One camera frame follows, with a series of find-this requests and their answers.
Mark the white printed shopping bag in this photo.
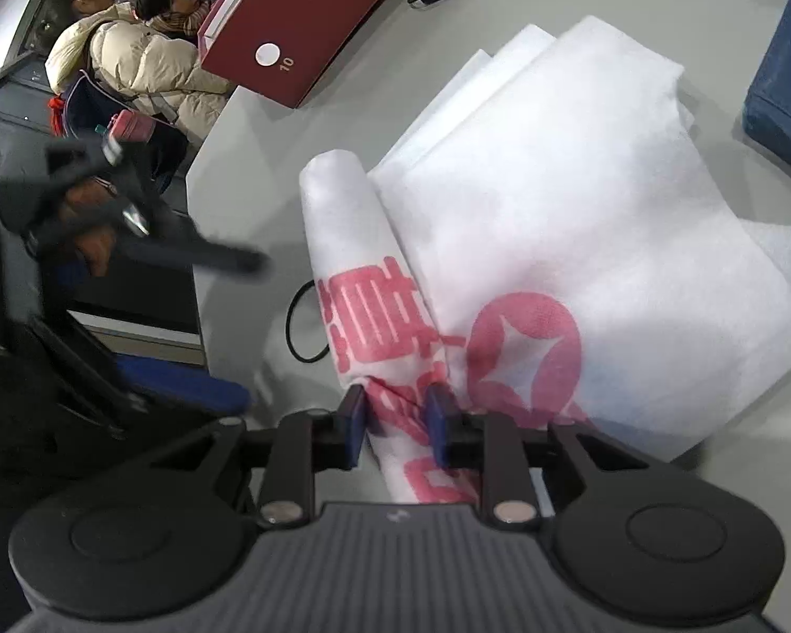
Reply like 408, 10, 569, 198
300, 17, 791, 503

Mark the operator left hand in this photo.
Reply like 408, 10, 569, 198
56, 177, 121, 279

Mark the person in beige jacket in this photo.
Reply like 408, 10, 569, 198
88, 0, 234, 146

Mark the red cardboard box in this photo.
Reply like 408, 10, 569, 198
198, 0, 383, 109

